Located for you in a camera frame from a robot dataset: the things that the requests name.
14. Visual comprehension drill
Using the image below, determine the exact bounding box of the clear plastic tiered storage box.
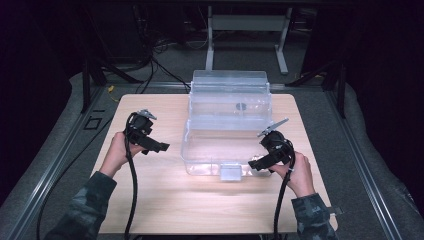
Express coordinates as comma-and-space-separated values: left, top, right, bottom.
180, 69, 274, 182

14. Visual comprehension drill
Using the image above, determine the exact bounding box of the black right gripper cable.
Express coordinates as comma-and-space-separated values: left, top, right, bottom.
272, 139, 297, 240

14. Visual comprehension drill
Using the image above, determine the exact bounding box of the yellow cable connector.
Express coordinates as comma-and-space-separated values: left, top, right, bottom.
106, 85, 120, 103

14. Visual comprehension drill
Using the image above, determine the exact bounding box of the bundle of black floor cables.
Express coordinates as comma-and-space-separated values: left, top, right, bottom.
132, 5, 201, 95

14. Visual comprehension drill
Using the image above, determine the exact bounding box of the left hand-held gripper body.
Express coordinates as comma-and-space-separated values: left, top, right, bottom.
124, 108, 158, 147

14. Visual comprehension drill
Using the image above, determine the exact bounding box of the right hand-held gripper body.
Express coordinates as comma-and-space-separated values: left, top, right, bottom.
256, 117, 296, 167

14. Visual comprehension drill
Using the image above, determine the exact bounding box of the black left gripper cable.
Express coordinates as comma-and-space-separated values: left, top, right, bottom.
123, 112, 140, 240

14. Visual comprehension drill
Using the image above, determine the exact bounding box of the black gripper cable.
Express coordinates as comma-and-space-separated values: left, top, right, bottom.
123, 112, 140, 240
272, 139, 297, 240

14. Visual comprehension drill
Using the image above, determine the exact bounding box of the white metal stand frame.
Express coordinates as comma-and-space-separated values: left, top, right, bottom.
204, 5, 294, 75

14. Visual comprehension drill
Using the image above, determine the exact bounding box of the black metal stand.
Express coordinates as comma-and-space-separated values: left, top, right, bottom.
286, 59, 348, 118
81, 59, 145, 115

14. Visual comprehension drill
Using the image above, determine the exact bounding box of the aluminium rail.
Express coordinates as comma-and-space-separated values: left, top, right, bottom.
109, 81, 288, 92
324, 89, 403, 240
6, 89, 105, 240

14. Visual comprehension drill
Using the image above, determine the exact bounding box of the person's right hand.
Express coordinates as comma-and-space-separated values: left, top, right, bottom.
267, 151, 317, 199

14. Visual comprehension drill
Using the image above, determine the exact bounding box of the person's left hand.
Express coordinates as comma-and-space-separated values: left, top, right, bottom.
98, 131, 147, 179

